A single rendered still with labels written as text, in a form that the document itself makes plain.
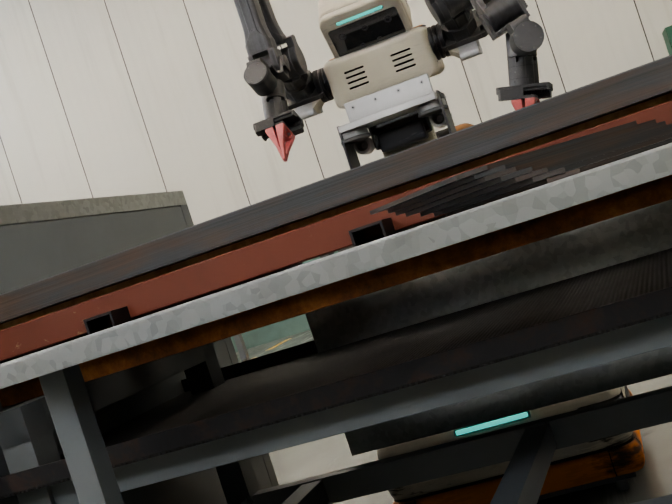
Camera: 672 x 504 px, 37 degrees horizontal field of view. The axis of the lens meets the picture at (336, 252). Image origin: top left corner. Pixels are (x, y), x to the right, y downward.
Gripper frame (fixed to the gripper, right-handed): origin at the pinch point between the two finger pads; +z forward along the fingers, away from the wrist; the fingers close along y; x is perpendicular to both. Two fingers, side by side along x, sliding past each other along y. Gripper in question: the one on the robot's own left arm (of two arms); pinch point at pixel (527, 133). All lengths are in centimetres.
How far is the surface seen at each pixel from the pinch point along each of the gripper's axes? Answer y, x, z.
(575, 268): 5.4, 17.3, 28.4
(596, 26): -47, 973, -158
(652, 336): 22, -59, 31
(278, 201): -28, -62, 9
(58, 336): -68, -62, 27
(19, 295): -74, -63, 21
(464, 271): -18.2, 16.9, 27.6
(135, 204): -100, 21, 6
